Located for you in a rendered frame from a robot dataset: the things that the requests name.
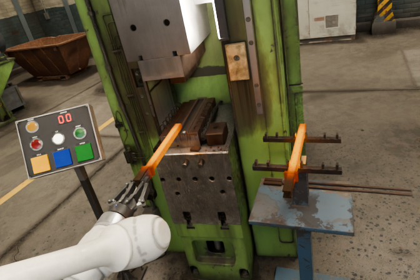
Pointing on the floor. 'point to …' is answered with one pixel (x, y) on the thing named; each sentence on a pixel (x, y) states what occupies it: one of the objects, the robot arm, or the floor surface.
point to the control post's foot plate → (132, 274)
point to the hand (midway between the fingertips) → (142, 177)
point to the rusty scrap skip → (53, 56)
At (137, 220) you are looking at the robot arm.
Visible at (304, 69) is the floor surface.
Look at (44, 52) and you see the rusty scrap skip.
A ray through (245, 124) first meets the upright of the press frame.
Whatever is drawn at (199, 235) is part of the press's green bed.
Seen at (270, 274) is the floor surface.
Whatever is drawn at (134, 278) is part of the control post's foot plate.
